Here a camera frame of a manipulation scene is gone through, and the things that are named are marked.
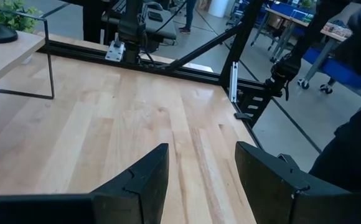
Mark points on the silver vertical frame bracket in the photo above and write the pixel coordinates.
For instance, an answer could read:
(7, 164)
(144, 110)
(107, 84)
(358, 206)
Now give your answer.
(234, 81)

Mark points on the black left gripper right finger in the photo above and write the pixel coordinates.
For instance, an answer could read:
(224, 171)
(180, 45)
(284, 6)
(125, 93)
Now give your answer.
(267, 186)

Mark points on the person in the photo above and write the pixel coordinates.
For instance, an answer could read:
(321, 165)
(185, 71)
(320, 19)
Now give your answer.
(189, 14)

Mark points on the black aluminium table frame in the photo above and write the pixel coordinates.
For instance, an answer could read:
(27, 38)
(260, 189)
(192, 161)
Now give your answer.
(196, 74)

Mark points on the wooden shelf riser black legs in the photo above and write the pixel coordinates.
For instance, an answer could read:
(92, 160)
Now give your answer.
(3, 59)

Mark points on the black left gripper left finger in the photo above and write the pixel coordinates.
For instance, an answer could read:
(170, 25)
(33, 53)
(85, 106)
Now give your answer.
(143, 193)

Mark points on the wooden table with blue panel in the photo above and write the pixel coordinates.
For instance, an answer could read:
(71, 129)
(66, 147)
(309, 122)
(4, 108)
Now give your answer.
(339, 67)

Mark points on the black table edge clamp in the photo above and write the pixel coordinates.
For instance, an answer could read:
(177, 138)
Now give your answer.
(242, 116)
(287, 159)

